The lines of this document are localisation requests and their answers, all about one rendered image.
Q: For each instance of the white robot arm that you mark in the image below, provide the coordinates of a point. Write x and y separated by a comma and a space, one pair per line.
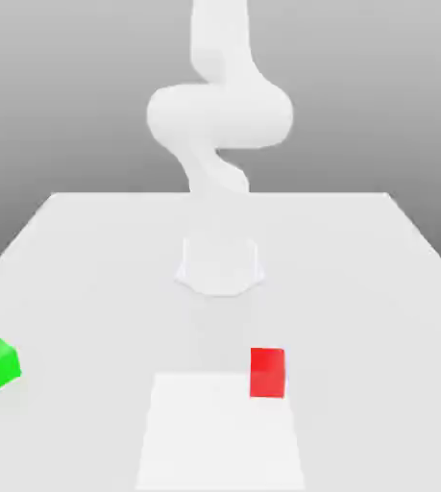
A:
220, 115

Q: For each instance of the small red cube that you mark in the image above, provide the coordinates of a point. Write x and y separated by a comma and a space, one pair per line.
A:
267, 373

